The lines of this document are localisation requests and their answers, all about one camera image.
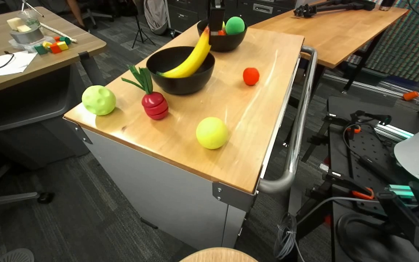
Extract yellow toy banana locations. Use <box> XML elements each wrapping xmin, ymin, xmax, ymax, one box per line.
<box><xmin>157</xmin><ymin>26</ymin><xmax>212</xmax><ymax>79</ymax></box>

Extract small black bowl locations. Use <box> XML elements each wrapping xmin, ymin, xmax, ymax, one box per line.
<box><xmin>197</xmin><ymin>19</ymin><xmax>248</xmax><ymax>52</ymax></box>

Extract large black bowl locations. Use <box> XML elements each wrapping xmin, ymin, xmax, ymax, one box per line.
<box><xmin>146</xmin><ymin>46</ymin><xmax>216</xmax><ymax>95</ymax></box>

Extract dark green foam ball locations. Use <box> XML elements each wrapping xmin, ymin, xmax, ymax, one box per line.
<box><xmin>225</xmin><ymin>16</ymin><xmax>246</xmax><ymax>35</ymax></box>

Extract dark drawer cabinet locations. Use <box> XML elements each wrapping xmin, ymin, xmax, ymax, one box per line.
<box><xmin>167</xmin><ymin>0</ymin><xmax>297</xmax><ymax>34</ymax></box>

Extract grey mesh bag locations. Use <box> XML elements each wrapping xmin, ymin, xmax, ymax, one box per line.
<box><xmin>144</xmin><ymin>0</ymin><xmax>170</xmax><ymax>35</ymax></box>

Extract red orange toy tomato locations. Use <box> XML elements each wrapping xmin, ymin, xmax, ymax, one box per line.
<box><xmin>243</xmin><ymin>67</ymin><xmax>260</xmax><ymax>86</ymax></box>

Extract red toy radish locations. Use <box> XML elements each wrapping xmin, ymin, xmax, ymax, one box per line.
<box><xmin>121</xmin><ymin>65</ymin><xmax>169</xmax><ymax>120</ymax></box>

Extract folded black tripod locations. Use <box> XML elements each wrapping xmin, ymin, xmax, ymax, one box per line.
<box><xmin>293</xmin><ymin>0</ymin><xmax>377</xmax><ymax>18</ymax></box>

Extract wooden table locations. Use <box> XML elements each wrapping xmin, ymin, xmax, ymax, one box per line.
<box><xmin>250</xmin><ymin>0</ymin><xmax>410</xmax><ymax>93</ymax></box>

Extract yellow foam ball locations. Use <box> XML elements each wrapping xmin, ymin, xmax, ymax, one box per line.
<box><xmin>196</xmin><ymin>117</ymin><xmax>229</xmax><ymax>150</ymax></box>

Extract person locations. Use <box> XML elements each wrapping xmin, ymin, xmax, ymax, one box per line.
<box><xmin>66</xmin><ymin>0</ymin><xmax>90</xmax><ymax>32</ymax></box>

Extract light green dimpled ball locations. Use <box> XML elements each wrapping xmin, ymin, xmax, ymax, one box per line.
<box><xmin>82</xmin><ymin>85</ymin><xmax>116</xmax><ymax>116</ymax></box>

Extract heap of coloured wooden blocks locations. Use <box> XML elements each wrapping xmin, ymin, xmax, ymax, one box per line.
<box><xmin>34</xmin><ymin>36</ymin><xmax>71</xmax><ymax>55</ymax></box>

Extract clear plastic cup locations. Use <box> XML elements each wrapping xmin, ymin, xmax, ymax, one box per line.
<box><xmin>20</xmin><ymin>10</ymin><xmax>41</xmax><ymax>29</ymax></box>

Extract grey tape roll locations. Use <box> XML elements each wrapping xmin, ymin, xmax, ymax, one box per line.
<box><xmin>10</xmin><ymin>27</ymin><xmax>45</xmax><ymax>44</ymax></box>

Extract pale yellow foam blocks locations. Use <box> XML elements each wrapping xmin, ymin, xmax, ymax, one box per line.
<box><xmin>7</xmin><ymin>17</ymin><xmax>32</xmax><ymax>33</ymax></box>

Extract white paper sheets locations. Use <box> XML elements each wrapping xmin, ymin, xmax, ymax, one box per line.
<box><xmin>0</xmin><ymin>51</ymin><xmax>38</xmax><ymax>79</ymax></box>

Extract round wooden stool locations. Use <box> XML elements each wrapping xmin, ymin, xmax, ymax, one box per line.
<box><xmin>179</xmin><ymin>247</ymin><xmax>259</xmax><ymax>262</ymax></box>

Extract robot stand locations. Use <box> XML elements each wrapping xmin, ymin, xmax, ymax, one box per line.
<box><xmin>297</xmin><ymin>96</ymin><xmax>419</xmax><ymax>262</ymax></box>

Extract office chair base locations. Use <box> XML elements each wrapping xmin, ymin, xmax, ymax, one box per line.
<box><xmin>0</xmin><ymin>153</ymin><xmax>55</xmax><ymax>219</ymax></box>

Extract grey round fan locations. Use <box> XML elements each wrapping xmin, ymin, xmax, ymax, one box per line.
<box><xmin>0</xmin><ymin>248</ymin><xmax>35</xmax><ymax>262</ymax></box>

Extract metal push handle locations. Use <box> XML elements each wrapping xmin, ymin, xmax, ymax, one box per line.
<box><xmin>257</xmin><ymin>45</ymin><xmax>318</xmax><ymax>194</ymax></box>

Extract aluminium rail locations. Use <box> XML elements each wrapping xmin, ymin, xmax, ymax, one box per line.
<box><xmin>322</xmin><ymin>73</ymin><xmax>419</xmax><ymax>107</ymax></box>

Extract coil of grey cable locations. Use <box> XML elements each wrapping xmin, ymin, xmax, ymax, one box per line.
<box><xmin>274</xmin><ymin>213</ymin><xmax>306</xmax><ymax>261</ymax></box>

